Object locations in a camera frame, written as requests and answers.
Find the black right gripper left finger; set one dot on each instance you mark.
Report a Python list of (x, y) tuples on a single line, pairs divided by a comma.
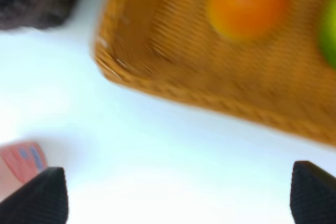
[(44, 199)]

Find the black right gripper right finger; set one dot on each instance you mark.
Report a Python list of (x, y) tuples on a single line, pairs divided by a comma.
[(312, 195)]

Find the pink bottle white cap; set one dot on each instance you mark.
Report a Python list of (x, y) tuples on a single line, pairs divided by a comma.
[(20, 162)]

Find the light orange wicker basket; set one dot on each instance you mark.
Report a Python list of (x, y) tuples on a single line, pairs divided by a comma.
[(168, 48)]

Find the green lime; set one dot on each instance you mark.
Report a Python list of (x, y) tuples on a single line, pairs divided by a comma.
[(326, 35)]

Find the red yellow peach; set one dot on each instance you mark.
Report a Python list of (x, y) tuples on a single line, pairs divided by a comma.
[(242, 20)]

